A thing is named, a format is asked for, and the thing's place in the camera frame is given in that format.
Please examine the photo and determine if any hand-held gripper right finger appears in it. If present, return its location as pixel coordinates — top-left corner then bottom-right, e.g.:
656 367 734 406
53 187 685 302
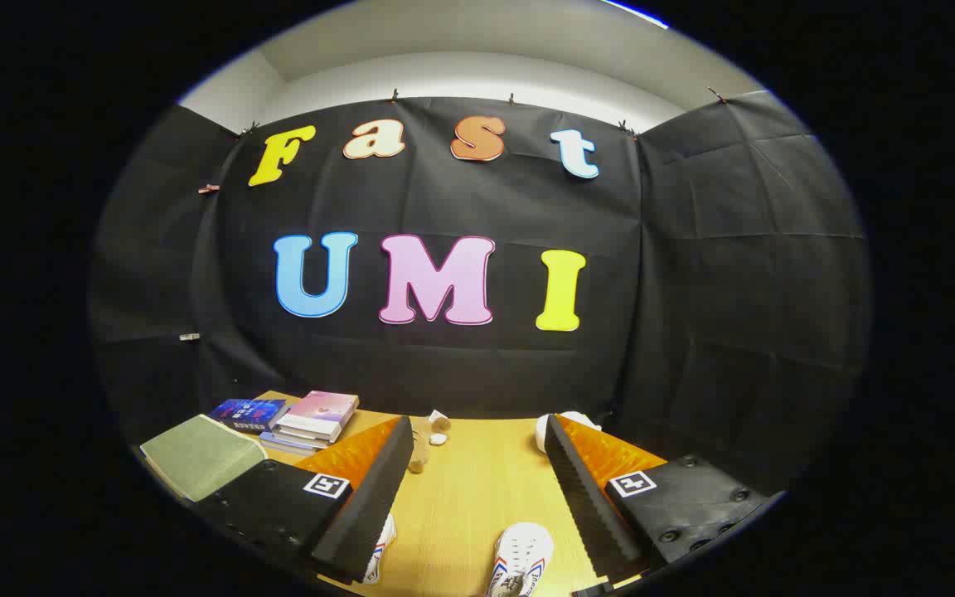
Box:
544 413 785 581

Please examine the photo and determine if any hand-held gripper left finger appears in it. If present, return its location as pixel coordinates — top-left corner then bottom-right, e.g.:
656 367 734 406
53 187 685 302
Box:
196 415 416 585

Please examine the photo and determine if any white sneaker shoe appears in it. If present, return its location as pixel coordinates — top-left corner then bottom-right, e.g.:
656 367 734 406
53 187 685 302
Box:
486 523 555 597
361 512 398 585

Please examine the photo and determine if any translucent storage box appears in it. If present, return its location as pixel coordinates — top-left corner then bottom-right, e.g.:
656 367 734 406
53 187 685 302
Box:
139 415 269 503

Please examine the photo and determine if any brown plush toy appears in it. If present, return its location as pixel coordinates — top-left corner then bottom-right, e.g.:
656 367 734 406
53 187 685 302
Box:
405 409 453 475

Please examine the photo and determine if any white plush toy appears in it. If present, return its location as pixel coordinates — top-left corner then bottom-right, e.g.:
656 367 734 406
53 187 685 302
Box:
536 411 603 454

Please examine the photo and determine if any white book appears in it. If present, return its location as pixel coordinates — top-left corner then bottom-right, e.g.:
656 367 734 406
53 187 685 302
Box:
272 426 342 449

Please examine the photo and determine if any light blue book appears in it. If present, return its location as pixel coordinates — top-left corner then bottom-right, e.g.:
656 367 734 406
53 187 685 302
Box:
259 431 321 457

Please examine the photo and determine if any pink cover book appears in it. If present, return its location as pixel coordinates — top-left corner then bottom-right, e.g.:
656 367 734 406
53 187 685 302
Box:
276 391 360 441

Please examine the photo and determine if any dark blue book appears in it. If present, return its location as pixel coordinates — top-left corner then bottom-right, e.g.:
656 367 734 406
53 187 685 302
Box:
208 398 290 434

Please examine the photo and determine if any black backdrop cloth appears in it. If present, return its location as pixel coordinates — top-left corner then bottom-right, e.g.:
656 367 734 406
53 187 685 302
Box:
88 90 872 507

